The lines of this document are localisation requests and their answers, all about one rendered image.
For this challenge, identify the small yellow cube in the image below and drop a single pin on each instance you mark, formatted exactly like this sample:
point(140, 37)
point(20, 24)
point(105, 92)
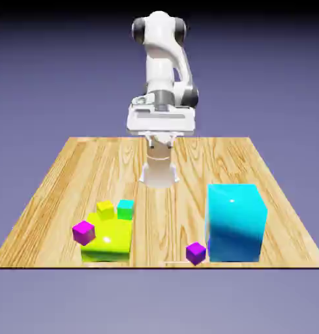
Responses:
point(105, 208)

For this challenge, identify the small magenta cube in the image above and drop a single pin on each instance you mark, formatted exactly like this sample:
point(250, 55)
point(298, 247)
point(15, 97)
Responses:
point(83, 232)

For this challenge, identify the small green cube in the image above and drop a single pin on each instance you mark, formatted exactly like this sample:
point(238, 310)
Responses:
point(125, 209)

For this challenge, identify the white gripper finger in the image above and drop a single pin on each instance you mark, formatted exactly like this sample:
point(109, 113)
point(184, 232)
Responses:
point(150, 141)
point(170, 141)

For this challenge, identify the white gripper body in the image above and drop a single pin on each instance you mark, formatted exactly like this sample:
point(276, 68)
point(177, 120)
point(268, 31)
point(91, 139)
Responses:
point(160, 122)

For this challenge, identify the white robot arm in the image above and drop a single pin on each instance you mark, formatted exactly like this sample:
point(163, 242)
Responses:
point(159, 52)

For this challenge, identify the large yellow-green box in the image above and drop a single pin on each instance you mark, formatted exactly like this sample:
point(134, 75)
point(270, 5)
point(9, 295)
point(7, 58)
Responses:
point(109, 240)

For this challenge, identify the small purple cube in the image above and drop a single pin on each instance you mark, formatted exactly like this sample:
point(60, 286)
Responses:
point(196, 252)

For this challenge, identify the large cyan box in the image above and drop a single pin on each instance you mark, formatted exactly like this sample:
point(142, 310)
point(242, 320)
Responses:
point(234, 224)

